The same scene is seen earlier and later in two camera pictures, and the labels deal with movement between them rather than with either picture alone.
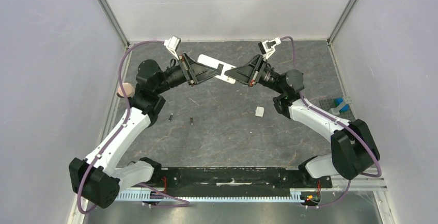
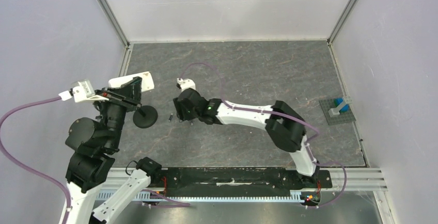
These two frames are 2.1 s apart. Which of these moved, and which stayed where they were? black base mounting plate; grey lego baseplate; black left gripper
Moved: black left gripper
Stayed: black base mounting plate; grey lego baseplate
